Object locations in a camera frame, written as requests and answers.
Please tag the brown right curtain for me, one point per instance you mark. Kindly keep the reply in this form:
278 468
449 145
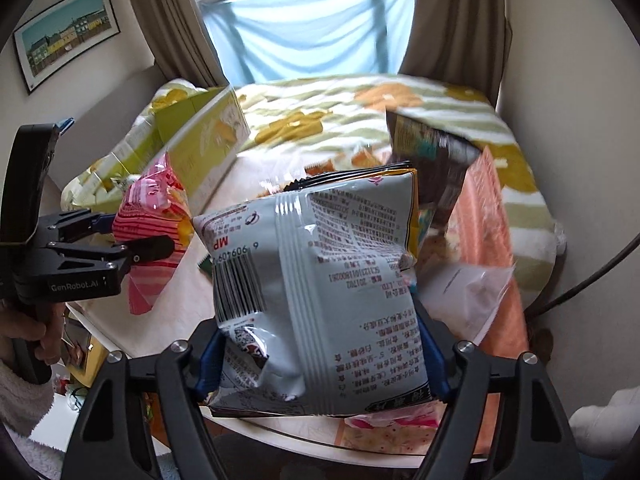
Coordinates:
461 42

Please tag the light blue window cloth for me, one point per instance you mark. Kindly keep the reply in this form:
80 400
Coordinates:
268 40

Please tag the white plush toy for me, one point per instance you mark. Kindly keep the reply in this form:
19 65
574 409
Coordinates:
606 431

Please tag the framed wall picture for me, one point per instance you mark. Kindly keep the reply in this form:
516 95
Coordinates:
59 34

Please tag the left hand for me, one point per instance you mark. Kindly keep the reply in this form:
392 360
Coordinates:
47 332

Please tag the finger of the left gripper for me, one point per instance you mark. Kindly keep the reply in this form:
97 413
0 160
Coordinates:
103 223
149 249

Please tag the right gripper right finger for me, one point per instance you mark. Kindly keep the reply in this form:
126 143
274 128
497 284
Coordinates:
503 418

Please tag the pink striped snack bag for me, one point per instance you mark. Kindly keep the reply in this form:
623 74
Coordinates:
156 204

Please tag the floral striped quilt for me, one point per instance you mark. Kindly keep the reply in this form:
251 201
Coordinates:
332 115

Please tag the brown curtain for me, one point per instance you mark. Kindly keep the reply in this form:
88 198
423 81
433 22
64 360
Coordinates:
461 42
179 41

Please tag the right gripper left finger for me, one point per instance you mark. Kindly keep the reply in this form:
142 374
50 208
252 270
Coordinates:
112 436

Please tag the yellow green cardboard box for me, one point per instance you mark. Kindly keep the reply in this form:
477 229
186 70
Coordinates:
200 130

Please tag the black snack bag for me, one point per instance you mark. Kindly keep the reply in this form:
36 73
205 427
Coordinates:
440 158

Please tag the silver grey snack bag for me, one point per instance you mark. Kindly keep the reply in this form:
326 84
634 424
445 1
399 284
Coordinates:
311 291

